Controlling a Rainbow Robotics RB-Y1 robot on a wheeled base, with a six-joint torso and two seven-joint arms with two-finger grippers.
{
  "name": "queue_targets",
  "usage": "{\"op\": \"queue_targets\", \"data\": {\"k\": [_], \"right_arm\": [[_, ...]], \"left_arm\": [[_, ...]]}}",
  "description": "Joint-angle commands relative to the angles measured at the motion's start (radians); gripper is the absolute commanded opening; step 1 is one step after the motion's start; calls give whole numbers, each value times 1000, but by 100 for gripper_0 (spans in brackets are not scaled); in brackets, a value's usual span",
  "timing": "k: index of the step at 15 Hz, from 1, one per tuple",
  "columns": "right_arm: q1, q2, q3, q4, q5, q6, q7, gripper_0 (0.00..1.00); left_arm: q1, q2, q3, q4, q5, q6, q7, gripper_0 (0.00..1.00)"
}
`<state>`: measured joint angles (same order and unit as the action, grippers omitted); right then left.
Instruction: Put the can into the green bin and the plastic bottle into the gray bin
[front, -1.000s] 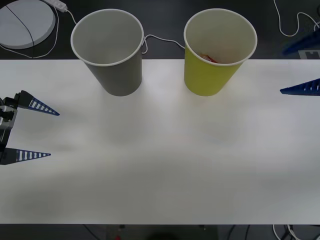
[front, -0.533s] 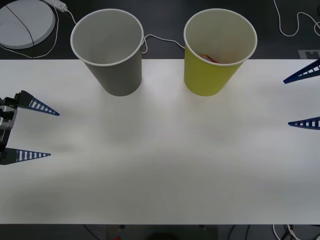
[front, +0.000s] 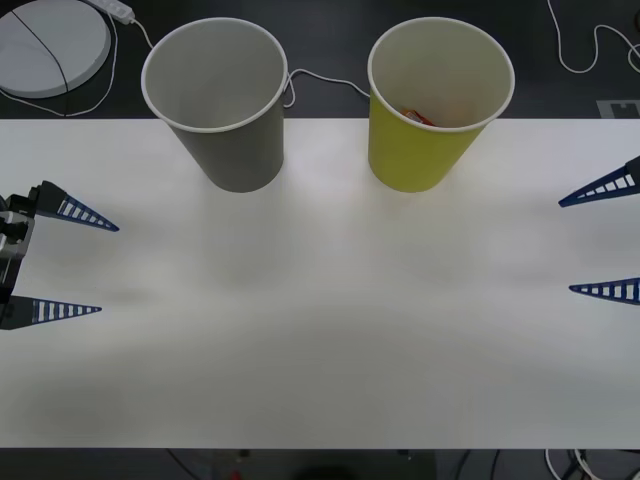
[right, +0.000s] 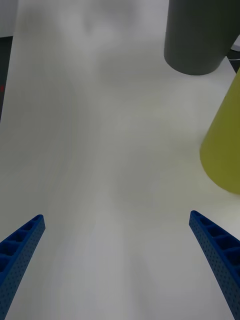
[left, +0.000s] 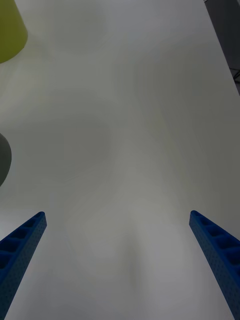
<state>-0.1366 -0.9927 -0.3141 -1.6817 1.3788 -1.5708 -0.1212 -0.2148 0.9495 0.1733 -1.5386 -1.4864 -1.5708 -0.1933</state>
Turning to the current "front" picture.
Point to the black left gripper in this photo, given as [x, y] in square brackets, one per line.
[8, 280]

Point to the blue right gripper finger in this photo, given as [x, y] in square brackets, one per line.
[631, 175]
[622, 295]

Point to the orange drink can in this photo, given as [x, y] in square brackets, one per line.
[418, 117]

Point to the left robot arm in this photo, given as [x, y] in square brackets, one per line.
[14, 217]

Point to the grey marker plate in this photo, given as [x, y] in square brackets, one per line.
[617, 109]

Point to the round pale grey disc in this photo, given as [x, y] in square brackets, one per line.
[30, 65]

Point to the yellow-green plastic waste bin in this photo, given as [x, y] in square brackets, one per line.
[415, 155]

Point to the grey plastic waste bin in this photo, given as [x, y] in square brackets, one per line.
[235, 150]

